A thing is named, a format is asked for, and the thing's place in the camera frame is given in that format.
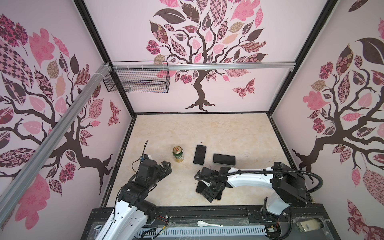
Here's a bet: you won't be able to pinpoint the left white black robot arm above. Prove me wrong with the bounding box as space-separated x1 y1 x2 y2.
97 159 172 240

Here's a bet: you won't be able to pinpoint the white power adapter box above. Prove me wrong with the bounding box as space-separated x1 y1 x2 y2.
296 219 324 233

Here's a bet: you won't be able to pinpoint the grey aluminium rail left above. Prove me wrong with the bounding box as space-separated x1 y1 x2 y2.
1 63 111 224

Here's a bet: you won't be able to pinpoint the grey aluminium rail back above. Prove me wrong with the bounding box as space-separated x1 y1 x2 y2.
113 62 296 71

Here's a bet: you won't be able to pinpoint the black wire basket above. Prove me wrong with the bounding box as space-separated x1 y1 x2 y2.
103 60 171 94

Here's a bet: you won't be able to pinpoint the green gold drink can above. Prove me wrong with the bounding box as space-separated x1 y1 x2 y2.
172 146 184 163

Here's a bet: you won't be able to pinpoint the white plastic spoon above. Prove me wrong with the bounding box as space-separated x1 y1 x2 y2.
197 220 224 228

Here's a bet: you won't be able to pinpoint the grey aluminium rail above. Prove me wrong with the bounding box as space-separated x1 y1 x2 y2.
113 62 296 71
1 63 111 224

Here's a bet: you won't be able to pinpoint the white slotted cable duct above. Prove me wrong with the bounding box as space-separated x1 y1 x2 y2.
135 226 267 240

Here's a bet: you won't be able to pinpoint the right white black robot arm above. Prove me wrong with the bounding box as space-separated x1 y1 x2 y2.
194 162 307 222

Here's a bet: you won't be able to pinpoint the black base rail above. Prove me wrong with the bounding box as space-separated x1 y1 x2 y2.
89 203 331 224

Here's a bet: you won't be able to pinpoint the black phone lying sideways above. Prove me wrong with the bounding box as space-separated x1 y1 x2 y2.
213 154 236 166

